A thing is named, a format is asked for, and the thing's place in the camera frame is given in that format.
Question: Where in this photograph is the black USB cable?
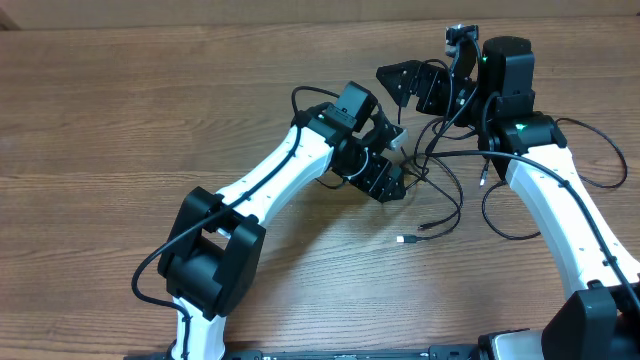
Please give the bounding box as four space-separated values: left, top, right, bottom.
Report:
395 59 491 245

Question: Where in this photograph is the thin black cable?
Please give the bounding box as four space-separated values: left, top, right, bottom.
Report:
481 117 629 242

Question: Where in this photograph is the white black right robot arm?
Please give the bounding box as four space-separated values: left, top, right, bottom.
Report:
376 28 639 359

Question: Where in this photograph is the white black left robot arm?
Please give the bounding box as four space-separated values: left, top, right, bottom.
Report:
158 82 408 359

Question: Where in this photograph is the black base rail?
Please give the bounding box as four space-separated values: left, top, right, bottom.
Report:
124 328 546 360

